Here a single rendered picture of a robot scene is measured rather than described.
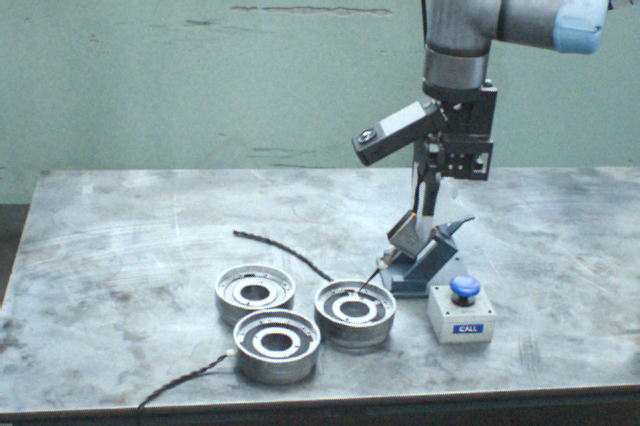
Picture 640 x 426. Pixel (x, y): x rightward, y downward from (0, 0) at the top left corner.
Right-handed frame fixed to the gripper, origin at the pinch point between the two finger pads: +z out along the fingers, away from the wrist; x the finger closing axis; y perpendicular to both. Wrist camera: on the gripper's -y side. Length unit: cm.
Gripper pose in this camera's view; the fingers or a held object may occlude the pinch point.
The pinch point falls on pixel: (416, 227)
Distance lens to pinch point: 118.1
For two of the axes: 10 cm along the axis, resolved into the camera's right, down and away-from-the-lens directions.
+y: 9.9, 0.1, 1.1
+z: -0.6, 8.7, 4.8
